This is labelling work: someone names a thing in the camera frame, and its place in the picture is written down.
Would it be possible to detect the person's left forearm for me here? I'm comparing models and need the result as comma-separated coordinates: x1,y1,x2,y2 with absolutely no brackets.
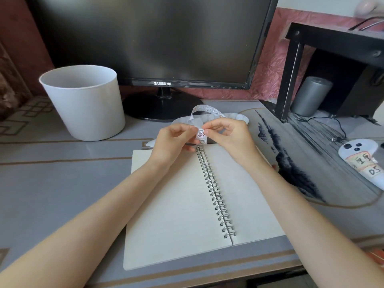
0,160,174,288

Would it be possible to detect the black wire frame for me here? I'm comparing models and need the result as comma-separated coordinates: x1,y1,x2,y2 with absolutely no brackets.
348,16,384,32

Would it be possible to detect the grey cylindrical speaker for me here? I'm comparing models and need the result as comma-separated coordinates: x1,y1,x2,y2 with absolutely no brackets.
290,76,334,117

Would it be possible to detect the white labelled VR controller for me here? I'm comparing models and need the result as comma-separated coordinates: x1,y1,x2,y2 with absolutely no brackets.
338,138,384,191

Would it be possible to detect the white sticker strip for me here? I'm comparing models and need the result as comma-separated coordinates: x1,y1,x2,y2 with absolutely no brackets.
146,104,250,147

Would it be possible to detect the person's left hand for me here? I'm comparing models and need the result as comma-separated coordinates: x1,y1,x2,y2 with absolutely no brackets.
148,122,204,173

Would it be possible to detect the black cable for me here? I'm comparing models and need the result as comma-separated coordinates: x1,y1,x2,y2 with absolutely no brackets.
295,115,347,140

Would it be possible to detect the white plastic waste bin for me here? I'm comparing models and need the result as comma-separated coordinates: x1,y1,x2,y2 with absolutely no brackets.
39,65,126,142

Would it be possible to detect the brown floral curtain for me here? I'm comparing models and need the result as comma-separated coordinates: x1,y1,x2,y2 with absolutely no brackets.
0,42,32,120

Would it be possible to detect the person's right hand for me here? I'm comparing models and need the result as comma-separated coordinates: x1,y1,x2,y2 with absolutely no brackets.
203,118,264,174

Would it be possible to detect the black shelf frame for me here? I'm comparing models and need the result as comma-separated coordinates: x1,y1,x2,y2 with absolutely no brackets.
261,22,384,122

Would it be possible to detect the black computer monitor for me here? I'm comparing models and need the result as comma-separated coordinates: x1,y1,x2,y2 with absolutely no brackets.
25,0,280,122

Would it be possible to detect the cream spiral notebook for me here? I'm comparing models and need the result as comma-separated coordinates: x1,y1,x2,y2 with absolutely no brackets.
123,144,286,271

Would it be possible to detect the grey patterned desk mat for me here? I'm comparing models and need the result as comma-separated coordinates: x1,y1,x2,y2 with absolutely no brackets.
0,97,384,288

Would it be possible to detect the orange woven bag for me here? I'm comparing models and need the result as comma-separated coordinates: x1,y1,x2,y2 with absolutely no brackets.
367,248,384,264

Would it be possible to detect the person's right forearm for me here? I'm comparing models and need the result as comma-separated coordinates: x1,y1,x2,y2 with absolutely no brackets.
246,162,384,288

